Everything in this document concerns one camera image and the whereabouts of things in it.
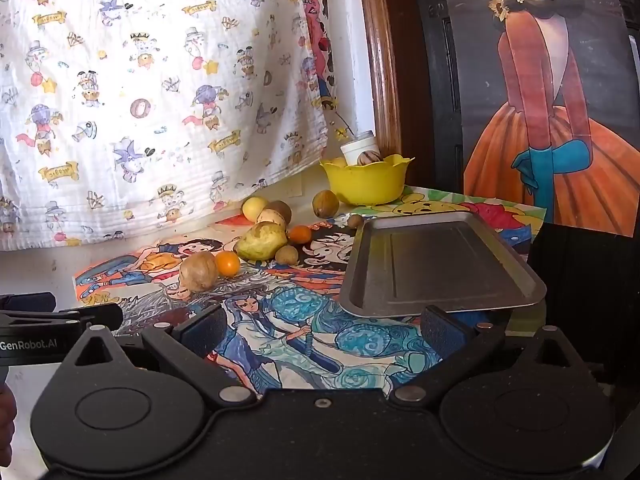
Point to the yellow flower branch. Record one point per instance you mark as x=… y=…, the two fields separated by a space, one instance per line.
x=342 y=133

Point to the brown kiwi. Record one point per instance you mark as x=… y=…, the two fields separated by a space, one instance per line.
x=282 y=209

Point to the black furniture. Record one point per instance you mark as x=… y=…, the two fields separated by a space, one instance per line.
x=585 y=285

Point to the oval green-brown fruit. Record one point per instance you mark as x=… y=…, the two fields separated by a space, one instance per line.
x=325 y=203

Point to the yellow scalloped bowl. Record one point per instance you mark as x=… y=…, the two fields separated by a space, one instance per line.
x=367 y=182

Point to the cream striped pepino melon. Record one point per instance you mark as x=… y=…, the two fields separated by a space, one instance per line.
x=272 y=219

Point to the small brown round fruit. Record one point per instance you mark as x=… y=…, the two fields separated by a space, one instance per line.
x=355 y=221
x=286 y=254

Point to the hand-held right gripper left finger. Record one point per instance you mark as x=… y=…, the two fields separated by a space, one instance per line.
x=205 y=332

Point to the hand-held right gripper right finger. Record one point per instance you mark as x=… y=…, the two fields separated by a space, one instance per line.
x=442 y=327

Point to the white cup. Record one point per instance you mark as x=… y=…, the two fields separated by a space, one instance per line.
x=357 y=149

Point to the white printed blanket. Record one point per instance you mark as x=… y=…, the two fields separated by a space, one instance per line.
x=150 y=85

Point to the green pear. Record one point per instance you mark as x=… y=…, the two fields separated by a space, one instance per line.
x=260 y=242

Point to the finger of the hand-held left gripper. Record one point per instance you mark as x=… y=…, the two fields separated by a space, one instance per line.
x=25 y=302
x=90 y=316

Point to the wooden door frame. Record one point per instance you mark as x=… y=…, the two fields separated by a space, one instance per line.
x=380 y=60

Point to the wall poster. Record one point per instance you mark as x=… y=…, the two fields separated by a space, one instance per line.
x=540 y=160

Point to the tan pepino melon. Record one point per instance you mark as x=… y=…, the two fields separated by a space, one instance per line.
x=198 y=272

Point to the small orange tangerine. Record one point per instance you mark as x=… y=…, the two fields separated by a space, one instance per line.
x=300 y=235

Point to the pink cartoon wall sticker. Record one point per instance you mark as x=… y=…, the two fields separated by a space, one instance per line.
x=315 y=25

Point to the yellow-orange tangerine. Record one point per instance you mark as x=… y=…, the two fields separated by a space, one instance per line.
x=228 y=263

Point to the yellow lemon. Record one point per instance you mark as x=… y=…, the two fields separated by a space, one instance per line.
x=252 y=207

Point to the purple-striped pepino melon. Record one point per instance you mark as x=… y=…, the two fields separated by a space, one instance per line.
x=369 y=158

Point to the metal tray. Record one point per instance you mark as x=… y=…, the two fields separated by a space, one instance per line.
x=440 y=265

